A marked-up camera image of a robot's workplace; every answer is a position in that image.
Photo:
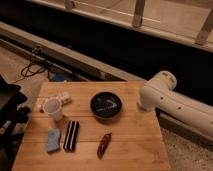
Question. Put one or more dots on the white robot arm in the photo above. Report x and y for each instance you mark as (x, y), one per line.
(158, 92)

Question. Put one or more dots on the black round bowl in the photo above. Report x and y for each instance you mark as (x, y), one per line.
(105, 105)

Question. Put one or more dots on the blue object on floor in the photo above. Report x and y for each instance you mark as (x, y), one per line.
(57, 78)

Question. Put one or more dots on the black white striped block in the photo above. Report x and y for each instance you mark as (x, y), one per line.
(71, 136)

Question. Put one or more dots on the blue sponge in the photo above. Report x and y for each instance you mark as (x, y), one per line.
(53, 140)

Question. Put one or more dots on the black chair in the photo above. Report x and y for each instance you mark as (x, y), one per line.
(11, 114)

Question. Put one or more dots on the wooden railing frame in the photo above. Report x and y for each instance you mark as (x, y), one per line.
(188, 22)

